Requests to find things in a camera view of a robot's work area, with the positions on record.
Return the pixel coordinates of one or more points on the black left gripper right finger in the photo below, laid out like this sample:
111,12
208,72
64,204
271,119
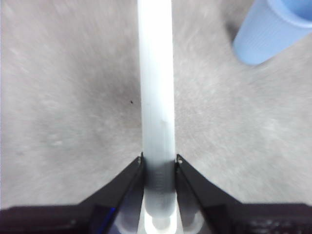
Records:
243,219

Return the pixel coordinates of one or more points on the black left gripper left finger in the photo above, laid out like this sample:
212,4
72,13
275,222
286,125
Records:
73,219

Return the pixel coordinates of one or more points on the blue ribbed plastic cup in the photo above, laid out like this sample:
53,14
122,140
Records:
263,34

